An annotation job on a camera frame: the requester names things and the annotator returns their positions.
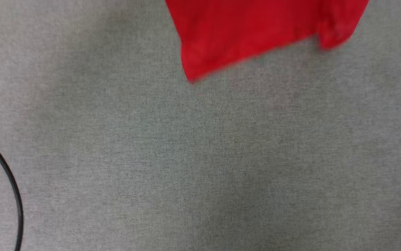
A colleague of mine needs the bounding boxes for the red basketball jersey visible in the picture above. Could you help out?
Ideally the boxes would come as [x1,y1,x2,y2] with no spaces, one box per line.
[165,0,370,83]

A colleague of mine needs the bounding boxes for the grey fabric sofa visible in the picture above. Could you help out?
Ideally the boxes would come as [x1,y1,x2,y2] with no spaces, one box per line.
[0,0,401,251]

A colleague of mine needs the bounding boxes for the thin black cable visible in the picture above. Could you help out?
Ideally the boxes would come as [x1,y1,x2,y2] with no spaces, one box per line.
[0,128,24,251]

